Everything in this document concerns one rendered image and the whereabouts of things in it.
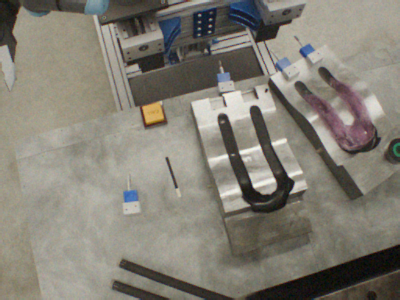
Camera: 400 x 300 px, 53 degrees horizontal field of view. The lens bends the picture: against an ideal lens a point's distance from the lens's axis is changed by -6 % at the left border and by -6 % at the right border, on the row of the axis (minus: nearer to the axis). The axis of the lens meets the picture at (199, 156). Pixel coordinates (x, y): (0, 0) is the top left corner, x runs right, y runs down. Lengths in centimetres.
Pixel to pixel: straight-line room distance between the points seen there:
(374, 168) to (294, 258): 39
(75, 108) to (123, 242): 119
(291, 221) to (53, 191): 78
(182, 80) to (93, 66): 59
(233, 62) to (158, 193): 103
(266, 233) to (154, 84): 110
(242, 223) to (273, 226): 10
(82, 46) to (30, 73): 34
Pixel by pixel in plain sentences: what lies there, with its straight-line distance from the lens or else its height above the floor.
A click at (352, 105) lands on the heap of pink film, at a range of 144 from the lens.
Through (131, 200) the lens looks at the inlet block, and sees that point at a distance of 135.
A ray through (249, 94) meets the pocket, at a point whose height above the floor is 86.
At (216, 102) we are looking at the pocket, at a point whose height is 86.
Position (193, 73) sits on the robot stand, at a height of 21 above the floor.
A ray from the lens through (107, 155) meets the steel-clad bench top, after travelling 143.
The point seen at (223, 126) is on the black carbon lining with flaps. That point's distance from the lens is 135.
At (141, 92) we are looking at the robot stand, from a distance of 214.
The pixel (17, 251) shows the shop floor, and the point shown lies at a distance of 234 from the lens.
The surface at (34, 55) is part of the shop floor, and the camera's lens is 263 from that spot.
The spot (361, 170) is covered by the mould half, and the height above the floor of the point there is 91.
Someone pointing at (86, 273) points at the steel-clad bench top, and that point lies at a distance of 140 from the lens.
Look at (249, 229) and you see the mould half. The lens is 132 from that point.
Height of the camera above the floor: 216
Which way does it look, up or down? 75 degrees down
